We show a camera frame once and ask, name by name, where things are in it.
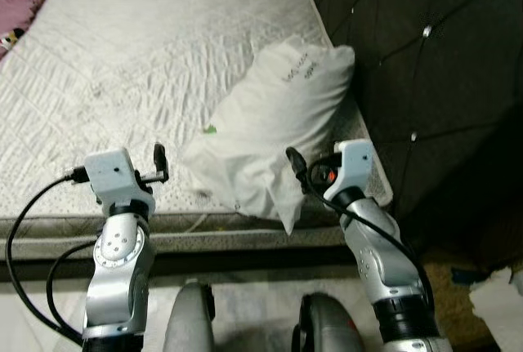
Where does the brown doormat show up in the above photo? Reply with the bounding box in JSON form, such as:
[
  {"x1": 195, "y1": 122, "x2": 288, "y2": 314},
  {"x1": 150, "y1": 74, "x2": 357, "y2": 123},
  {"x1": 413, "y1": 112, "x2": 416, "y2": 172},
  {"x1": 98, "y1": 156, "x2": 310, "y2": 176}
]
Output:
[{"x1": 421, "y1": 246, "x2": 523, "y2": 345}]

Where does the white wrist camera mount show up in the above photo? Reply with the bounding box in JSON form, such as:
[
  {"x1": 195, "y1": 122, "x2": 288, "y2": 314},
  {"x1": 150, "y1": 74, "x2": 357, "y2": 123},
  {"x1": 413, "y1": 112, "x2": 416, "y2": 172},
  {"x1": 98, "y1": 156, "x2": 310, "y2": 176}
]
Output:
[
  {"x1": 324, "y1": 140, "x2": 378, "y2": 202},
  {"x1": 83, "y1": 148, "x2": 156, "y2": 214}
]

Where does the quilted white mattress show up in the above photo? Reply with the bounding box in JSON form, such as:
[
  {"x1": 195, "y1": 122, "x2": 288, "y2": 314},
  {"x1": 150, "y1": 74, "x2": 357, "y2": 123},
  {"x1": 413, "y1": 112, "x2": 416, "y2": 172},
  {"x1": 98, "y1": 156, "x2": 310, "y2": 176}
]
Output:
[{"x1": 0, "y1": 0, "x2": 395, "y2": 261}]

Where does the silver right robot leg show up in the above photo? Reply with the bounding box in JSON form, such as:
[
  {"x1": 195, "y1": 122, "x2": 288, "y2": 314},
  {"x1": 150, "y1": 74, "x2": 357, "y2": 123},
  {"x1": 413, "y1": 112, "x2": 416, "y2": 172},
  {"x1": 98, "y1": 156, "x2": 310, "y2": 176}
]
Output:
[{"x1": 292, "y1": 291, "x2": 369, "y2": 352}]

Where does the silver robot leg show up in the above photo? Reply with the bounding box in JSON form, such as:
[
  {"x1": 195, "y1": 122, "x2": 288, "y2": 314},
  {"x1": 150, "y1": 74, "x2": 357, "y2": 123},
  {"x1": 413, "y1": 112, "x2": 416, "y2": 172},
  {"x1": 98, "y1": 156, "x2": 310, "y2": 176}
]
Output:
[
  {"x1": 292, "y1": 291, "x2": 369, "y2": 352},
  {"x1": 162, "y1": 280, "x2": 217, "y2": 352}
]

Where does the black left wrist camera cable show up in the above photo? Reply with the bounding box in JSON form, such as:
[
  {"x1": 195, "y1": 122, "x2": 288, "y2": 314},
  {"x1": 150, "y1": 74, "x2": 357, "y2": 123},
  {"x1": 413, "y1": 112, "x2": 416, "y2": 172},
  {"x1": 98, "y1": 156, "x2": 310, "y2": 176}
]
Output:
[{"x1": 4, "y1": 168, "x2": 89, "y2": 341}]

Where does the purple cartoon print blanket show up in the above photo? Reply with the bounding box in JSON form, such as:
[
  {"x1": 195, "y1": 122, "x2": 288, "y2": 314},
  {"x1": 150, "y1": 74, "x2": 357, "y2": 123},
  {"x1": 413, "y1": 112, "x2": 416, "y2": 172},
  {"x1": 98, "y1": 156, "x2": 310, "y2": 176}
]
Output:
[{"x1": 0, "y1": 0, "x2": 68, "y2": 60}]

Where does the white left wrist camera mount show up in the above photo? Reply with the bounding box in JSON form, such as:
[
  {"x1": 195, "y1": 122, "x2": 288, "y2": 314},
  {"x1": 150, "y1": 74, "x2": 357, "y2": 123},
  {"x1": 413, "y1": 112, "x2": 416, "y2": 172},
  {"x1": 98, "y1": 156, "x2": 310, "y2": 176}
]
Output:
[{"x1": 83, "y1": 148, "x2": 156, "y2": 214}]

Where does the silver left robot leg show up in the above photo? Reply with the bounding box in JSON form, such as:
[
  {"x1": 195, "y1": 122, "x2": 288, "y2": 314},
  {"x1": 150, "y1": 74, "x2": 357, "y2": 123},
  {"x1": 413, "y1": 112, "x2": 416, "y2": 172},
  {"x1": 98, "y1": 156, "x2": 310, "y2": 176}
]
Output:
[{"x1": 162, "y1": 280, "x2": 217, "y2": 352}]

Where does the dark tufted headboard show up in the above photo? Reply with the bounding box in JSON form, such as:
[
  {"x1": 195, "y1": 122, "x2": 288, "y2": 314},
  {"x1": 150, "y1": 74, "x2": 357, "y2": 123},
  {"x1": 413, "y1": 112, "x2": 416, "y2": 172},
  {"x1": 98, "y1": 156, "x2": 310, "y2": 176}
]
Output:
[{"x1": 306, "y1": 0, "x2": 523, "y2": 275}]

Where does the white pillow with tree print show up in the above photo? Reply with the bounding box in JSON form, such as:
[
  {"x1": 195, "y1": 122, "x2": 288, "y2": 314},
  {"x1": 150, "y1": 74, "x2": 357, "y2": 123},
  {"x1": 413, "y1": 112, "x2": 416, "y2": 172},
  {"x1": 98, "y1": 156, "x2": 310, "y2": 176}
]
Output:
[{"x1": 180, "y1": 36, "x2": 357, "y2": 235}]

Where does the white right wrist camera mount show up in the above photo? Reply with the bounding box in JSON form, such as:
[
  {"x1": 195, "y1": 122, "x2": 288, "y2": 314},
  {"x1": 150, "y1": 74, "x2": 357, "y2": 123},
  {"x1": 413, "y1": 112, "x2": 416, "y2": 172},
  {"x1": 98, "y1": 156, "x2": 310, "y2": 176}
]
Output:
[{"x1": 324, "y1": 140, "x2": 378, "y2": 202}]

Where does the small blue object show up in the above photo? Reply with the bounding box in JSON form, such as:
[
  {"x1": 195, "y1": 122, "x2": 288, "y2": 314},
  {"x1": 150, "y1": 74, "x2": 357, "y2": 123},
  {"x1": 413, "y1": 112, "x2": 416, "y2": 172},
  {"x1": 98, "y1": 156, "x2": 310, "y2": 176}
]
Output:
[{"x1": 452, "y1": 268, "x2": 485, "y2": 285}]

